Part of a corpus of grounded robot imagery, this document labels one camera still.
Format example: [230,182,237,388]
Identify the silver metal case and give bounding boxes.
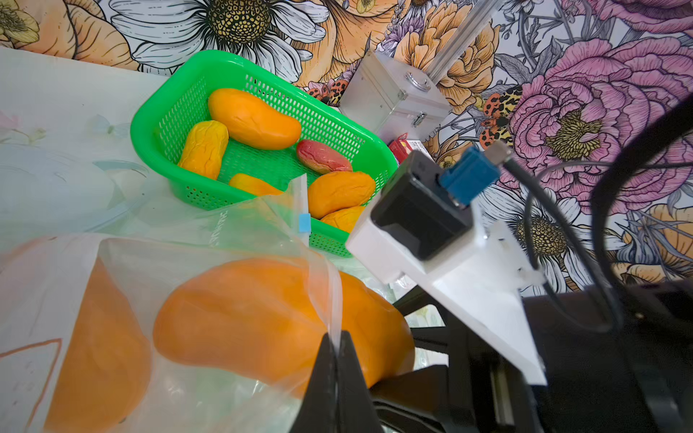
[339,52,452,144]

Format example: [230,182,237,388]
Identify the red white snack box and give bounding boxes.
[388,134,432,164]

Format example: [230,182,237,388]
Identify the clear zip-top bag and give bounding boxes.
[1,177,342,432]

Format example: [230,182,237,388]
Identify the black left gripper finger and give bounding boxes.
[290,331,382,433]

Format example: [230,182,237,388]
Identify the yellow wrinkled mango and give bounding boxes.
[178,120,229,180]

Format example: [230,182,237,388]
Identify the orange mango basket front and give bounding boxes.
[308,171,376,219]

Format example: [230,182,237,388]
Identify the green plastic basket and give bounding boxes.
[129,49,400,258]

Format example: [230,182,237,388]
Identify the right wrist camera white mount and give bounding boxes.
[345,141,548,386]

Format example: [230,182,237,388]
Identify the red mango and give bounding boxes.
[296,140,353,174]

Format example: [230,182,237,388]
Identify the orange mango in basket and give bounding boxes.
[208,88,301,151]

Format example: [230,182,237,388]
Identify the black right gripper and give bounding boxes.
[370,280,693,433]

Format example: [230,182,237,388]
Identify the orange mango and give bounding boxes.
[44,260,152,432]
[153,258,415,398]
[208,88,301,151]

